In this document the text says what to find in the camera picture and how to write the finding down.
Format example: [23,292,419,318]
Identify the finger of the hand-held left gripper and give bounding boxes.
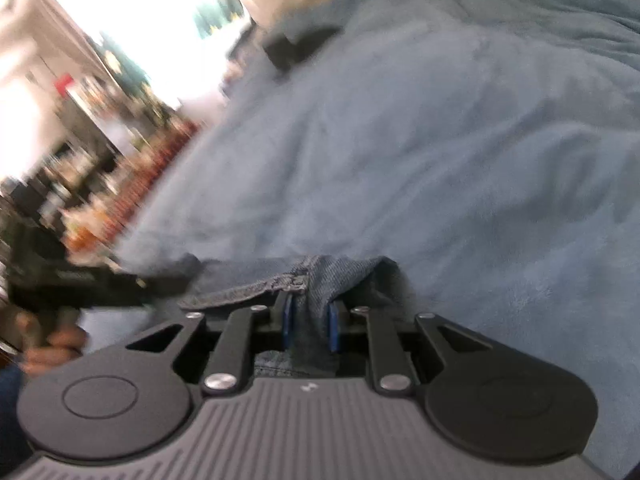
[114,257,202,307]

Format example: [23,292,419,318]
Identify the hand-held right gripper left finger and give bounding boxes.
[126,291,295,397]

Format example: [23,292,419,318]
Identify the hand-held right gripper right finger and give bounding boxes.
[327,300,494,396]

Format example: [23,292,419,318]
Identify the blue denim shorts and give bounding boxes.
[177,255,401,378]

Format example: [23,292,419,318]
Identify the person's left hand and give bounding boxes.
[17,309,87,377]

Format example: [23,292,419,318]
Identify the red patterned tablecloth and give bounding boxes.
[65,120,201,261]

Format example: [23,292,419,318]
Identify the blue fleece blanket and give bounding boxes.
[80,0,640,476]

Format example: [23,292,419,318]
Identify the green printed curtain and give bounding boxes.
[192,0,251,41]

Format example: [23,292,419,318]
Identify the black cat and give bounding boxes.
[262,25,343,71]

